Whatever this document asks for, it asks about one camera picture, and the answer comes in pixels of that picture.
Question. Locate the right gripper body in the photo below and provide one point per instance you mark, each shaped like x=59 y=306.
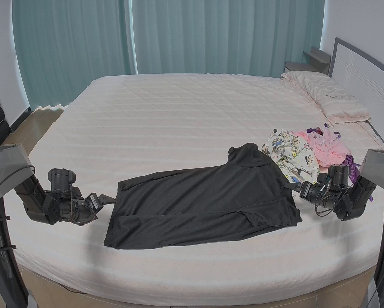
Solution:
x=315 y=193

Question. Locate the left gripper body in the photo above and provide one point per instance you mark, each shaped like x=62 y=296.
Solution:
x=86 y=207

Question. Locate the black T-shirt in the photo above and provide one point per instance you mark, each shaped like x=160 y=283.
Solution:
x=195 y=200

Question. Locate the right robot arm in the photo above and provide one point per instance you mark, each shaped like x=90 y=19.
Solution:
x=355 y=200

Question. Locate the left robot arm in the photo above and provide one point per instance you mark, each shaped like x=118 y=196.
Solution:
x=41 y=204

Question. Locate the bed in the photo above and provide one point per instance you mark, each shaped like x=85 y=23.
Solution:
x=179 y=117

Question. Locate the white printed pyjama top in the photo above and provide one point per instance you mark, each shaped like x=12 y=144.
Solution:
x=291 y=159

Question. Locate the pink garment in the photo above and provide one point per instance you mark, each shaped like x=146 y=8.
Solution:
x=326 y=149

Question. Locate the purple garment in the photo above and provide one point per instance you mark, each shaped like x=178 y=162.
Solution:
x=351 y=161

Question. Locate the cream pillow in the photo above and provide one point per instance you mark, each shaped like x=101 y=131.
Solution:
x=330 y=98

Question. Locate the grey bedside table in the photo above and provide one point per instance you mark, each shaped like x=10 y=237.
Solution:
x=304 y=65

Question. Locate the blue-green curtain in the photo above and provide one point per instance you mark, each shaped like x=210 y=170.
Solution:
x=73 y=37
x=227 y=24

